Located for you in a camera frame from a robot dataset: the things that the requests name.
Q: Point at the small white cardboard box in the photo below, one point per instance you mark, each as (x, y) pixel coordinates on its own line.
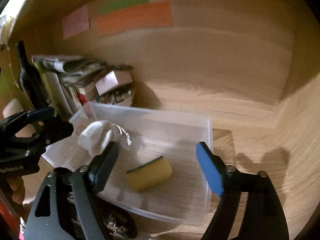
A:
(113, 80)

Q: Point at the person's left hand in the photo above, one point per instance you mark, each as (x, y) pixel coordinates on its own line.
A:
(18, 189)

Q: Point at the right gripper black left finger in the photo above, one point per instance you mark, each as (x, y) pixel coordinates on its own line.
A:
(66, 205)

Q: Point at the folded newspaper stack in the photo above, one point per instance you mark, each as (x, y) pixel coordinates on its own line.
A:
(71, 70)

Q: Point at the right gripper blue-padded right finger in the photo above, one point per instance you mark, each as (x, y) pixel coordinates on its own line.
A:
(264, 217)

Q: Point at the black cap with chains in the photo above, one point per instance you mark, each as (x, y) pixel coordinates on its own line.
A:
(118, 223)

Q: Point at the dark wine bottle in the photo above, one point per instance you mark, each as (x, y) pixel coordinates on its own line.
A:
(29, 79)

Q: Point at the white book upright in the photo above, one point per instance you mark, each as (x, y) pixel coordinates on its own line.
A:
(56, 94)

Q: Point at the yellow green sponge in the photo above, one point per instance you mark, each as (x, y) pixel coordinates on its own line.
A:
(149, 174)

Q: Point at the white cloth drawstring pouch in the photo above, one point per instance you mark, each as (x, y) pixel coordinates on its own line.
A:
(98, 134)

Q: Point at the clear plastic storage box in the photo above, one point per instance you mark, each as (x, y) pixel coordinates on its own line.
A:
(184, 198)

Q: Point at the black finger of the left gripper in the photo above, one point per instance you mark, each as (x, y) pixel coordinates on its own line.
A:
(52, 132)

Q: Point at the red small box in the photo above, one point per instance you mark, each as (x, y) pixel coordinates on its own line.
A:
(86, 94)

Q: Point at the orange sticky note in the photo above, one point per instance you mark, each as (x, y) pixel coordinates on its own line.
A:
(143, 16)

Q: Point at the fruit-pattern booklet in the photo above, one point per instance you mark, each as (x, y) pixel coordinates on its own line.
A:
(73, 94)

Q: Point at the green sticky note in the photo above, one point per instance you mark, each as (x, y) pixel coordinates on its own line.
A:
(114, 5)

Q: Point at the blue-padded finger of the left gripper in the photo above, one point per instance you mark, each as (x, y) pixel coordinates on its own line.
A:
(23, 118)

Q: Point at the pink sticky note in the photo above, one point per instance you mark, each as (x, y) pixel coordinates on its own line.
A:
(76, 22)

